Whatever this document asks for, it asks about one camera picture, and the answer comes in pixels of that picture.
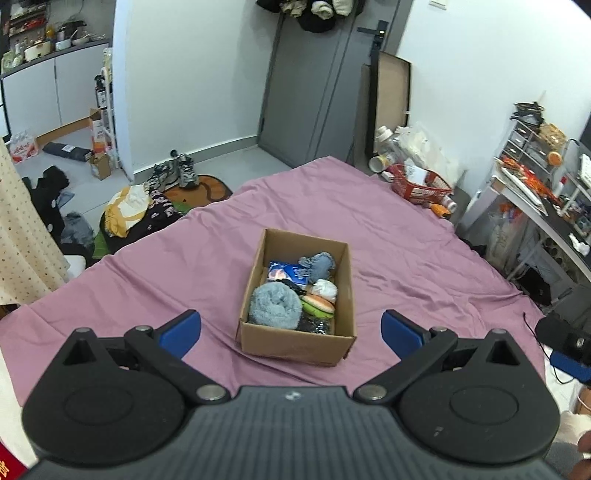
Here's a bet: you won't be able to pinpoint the white cloth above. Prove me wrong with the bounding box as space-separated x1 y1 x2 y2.
556 412 591 446

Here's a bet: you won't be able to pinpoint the grey door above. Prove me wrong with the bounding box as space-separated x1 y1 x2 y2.
257 0 414 169

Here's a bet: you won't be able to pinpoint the white narrow rack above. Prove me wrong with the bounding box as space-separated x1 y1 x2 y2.
95 46 117 168

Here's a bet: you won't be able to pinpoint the printed cardboard carton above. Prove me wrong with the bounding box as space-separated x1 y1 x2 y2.
88 108 110 153

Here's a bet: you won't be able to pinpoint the white kitchen cabinet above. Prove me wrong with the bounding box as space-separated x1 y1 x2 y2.
0 39 114 139

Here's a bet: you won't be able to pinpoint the brown door mat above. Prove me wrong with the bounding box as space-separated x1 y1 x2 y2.
164 174 233 216

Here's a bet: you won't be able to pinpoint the red and white plastic bag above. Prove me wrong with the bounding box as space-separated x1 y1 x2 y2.
9 131 41 164

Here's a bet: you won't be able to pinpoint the red plastic basket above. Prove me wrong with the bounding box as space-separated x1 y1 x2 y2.
390 164 454 206

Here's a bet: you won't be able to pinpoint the black toy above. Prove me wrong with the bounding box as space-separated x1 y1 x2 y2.
295 314 333 336

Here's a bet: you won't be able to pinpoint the black patterned clothing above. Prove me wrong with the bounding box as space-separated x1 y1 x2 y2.
111 189 186 241

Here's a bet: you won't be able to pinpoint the red printed bag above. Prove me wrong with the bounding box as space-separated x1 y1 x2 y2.
0 442 29 480

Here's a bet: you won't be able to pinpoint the cluttered desk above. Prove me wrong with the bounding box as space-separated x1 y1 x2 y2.
492 157 591 280

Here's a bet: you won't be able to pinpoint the yellow and white bag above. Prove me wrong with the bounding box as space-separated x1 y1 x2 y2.
102 186 151 239

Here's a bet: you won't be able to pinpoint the burger plush toy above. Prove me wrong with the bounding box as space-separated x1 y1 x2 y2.
300 294 336 318

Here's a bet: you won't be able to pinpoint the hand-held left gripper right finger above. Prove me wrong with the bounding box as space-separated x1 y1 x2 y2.
353 309 525 407

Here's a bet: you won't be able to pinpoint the clear plastic bags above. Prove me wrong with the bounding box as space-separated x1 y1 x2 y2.
392 121 468 186

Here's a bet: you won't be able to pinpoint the blue-grey plush toy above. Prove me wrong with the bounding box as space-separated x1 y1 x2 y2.
298 251 336 282

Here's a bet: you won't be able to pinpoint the hanging clothes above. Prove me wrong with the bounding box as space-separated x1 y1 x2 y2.
256 0 366 33

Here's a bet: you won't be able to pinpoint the pink bed sheet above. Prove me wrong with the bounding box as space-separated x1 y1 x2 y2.
0 156 550 408

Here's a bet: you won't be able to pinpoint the brown leaning board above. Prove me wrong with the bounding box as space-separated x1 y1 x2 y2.
365 51 413 158

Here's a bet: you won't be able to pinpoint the floral beige cloth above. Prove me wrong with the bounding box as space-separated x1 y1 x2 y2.
0 138 71 306

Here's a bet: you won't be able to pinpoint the grey drawer organizer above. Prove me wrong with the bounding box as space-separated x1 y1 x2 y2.
501 121 568 175

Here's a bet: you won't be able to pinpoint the blue snack packet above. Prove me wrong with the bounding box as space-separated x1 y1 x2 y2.
267 261 308 284

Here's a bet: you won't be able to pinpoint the dark flat package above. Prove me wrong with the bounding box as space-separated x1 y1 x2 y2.
42 142 93 164

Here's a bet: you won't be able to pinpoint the white heater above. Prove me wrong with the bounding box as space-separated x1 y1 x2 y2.
455 187 498 241

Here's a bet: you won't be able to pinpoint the grey fluffy towel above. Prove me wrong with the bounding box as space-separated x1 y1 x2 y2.
248 282 315 330

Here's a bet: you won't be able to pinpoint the white plastic bottle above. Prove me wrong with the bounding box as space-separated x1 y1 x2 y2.
374 127 396 154

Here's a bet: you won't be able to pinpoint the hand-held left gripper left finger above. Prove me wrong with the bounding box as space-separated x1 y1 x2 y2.
60 309 232 407

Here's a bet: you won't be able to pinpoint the black dotted bag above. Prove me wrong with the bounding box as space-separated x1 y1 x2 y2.
21 166 70 241

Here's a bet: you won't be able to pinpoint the small cardboard box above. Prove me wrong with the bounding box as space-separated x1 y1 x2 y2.
90 152 112 180

